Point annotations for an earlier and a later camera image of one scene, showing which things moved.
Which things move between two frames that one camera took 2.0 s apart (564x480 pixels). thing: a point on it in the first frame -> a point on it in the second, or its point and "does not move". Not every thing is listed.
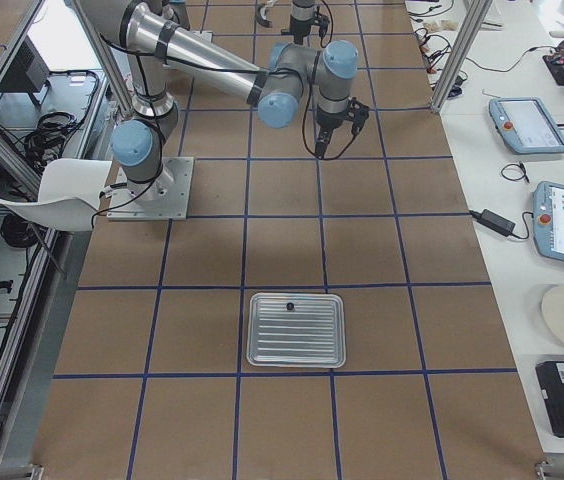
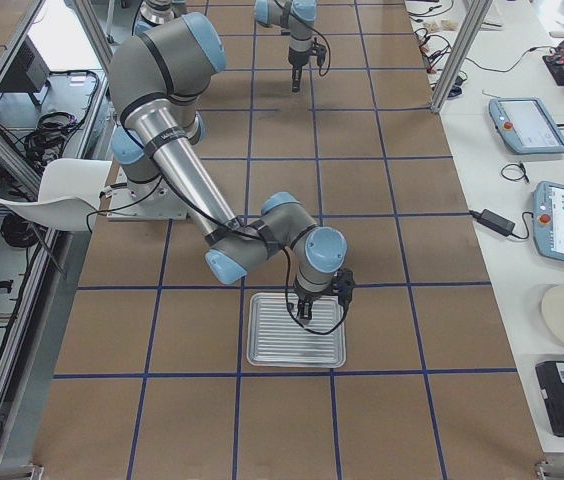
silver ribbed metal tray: x=312 y=335 does not move
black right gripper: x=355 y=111 -> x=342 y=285
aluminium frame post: x=473 y=16 does not move
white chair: x=68 y=194 does not move
